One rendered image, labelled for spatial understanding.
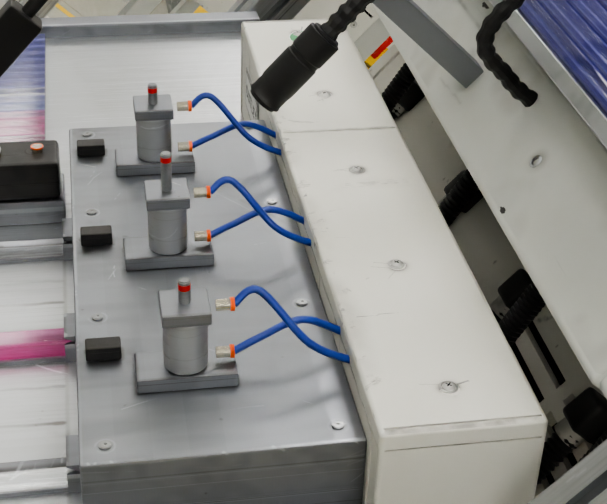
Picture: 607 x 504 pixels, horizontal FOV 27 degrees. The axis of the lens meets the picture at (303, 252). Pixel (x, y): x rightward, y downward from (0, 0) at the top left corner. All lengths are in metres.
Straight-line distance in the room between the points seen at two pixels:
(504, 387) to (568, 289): 0.06
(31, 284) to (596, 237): 0.37
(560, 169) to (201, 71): 0.51
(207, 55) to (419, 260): 0.48
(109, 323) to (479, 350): 0.19
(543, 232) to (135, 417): 0.22
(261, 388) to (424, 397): 0.08
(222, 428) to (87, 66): 0.56
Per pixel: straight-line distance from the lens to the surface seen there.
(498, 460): 0.60
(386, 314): 0.64
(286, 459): 0.60
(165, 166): 0.69
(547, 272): 0.61
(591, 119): 0.60
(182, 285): 0.60
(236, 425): 0.60
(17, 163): 0.86
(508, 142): 0.70
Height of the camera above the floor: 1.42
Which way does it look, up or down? 17 degrees down
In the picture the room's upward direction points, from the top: 46 degrees clockwise
